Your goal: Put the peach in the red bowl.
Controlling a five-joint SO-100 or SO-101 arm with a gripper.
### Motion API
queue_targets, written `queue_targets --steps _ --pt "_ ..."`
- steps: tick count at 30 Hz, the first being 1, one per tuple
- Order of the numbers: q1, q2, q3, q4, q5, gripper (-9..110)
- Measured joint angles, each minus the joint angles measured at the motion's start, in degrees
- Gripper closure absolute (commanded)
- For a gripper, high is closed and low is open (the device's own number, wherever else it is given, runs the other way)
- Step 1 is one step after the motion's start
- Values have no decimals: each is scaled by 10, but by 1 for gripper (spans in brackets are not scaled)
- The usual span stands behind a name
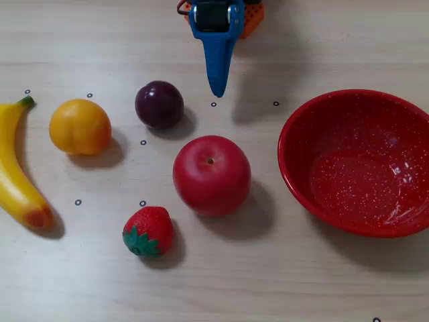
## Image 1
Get blue gripper black motor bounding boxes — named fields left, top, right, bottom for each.
left=187, top=0, right=246, bottom=99

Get orange yellow toy peach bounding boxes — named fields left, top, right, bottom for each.
left=48, top=98, right=113, bottom=156

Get red speckled enamel bowl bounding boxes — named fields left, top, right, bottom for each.
left=277, top=89, right=429, bottom=239

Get dark purple toy plum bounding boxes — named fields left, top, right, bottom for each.
left=134, top=80, right=185, bottom=130

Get red toy apple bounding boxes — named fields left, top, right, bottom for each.
left=172, top=135, right=253, bottom=217

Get red toy strawberry green leaves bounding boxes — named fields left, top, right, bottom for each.
left=122, top=205, right=174, bottom=258

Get yellow toy banana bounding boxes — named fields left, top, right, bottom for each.
left=0, top=95, right=54, bottom=231

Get red robot cable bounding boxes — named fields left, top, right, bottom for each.
left=176, top=0, right=194, bottom=17

